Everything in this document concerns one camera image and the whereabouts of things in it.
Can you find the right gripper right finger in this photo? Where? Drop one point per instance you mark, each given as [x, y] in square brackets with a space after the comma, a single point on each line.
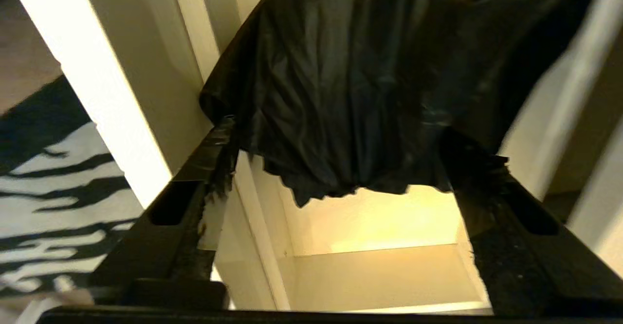
[525, 256]

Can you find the black and white zebra rug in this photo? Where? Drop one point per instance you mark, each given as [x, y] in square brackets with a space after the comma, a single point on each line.
[53, 217]

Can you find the black umbrella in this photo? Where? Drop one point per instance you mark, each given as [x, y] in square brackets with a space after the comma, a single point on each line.
[365, 95]

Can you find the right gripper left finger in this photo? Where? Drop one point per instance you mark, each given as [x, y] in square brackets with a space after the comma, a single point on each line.
[165, 246]

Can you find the white cabinet drawer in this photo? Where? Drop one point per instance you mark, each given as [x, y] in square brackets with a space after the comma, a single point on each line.
[146, 71]

